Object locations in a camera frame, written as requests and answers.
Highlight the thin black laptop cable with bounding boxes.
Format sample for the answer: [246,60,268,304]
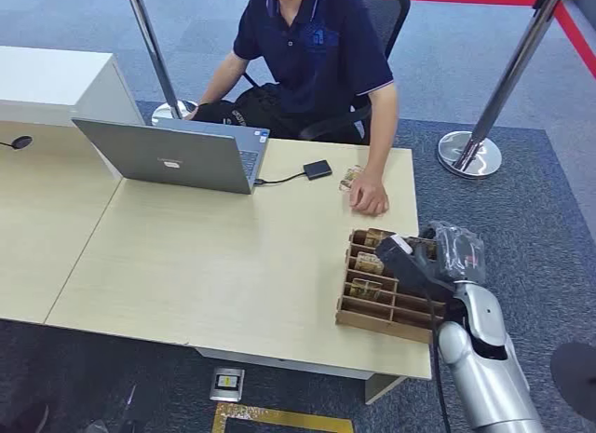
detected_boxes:
[253,169,307,187]

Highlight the black bag with white print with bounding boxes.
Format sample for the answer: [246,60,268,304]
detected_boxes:
[192,83,299,139]

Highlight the plastic-wrapped wrist camera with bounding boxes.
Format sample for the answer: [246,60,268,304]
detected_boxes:
[421,220,487,287]

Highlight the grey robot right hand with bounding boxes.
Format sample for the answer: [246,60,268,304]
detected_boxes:
[375,234,459,304]

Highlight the chrome stanchion post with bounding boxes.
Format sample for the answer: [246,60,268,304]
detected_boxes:
[124,0,199,127]
[437,0,571,181]

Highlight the black office chair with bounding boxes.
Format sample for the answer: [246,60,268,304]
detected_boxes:
[241,0,412,144]

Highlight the person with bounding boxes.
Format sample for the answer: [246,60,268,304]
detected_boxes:
[183,0,400,217]

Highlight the black external drive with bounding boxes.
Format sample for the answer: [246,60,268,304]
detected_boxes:
[303,159,333,182]

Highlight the person's left hand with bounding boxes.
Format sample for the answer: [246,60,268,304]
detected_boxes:
[349,169,390,217]

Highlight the patterned card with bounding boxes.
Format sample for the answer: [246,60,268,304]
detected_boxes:
[339,165,365,193]
[349,277,384,302]
[354,250,386,276]
[364,228,392,249]

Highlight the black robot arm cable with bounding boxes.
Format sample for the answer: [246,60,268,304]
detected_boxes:
[421,287,453,433]

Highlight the black oval desk device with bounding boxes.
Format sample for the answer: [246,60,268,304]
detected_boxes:
[0,135,34,152]

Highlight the black round disc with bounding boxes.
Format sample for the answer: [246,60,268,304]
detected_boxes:
[550,342,596,422]

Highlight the metal floor socket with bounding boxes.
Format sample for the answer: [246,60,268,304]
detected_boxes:
[210,367,245,403]

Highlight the wooden card organizer box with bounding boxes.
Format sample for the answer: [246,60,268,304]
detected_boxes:
[334,227,447,345]

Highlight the yellow floor tape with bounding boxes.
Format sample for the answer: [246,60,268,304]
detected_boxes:
[211,402,355,433]

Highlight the white cabinet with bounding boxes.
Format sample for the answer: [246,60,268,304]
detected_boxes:
[0,46,146,129]

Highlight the grey laptop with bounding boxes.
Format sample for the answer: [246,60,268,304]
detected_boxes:
[72,115,272,196]

